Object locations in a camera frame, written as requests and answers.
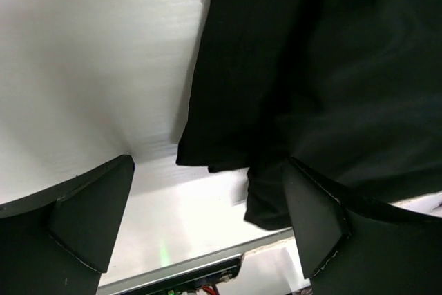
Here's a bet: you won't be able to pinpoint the aluminium frame rail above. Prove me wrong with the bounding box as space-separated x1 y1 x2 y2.
97 229 293 294

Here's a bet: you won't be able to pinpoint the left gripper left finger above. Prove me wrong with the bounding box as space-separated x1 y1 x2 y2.
1 155 135 295

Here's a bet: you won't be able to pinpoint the black trousers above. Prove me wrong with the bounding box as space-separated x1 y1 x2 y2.
176 0 441 230

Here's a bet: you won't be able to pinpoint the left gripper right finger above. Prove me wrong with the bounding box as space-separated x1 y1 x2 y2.
282 159 441 294

